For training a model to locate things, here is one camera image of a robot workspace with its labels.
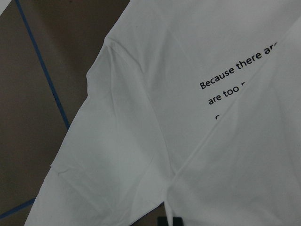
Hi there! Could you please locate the white long-sleeve printed shirt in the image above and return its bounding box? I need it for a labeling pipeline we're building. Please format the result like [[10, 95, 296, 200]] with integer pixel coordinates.
[[25, 0, 301, 226]]

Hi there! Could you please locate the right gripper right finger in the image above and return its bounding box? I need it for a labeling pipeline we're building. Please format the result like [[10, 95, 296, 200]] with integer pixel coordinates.
[[173, 217, 183, 226]]

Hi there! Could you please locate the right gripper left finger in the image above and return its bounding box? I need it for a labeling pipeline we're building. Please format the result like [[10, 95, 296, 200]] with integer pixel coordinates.
[[157, 217, 168, 226]]

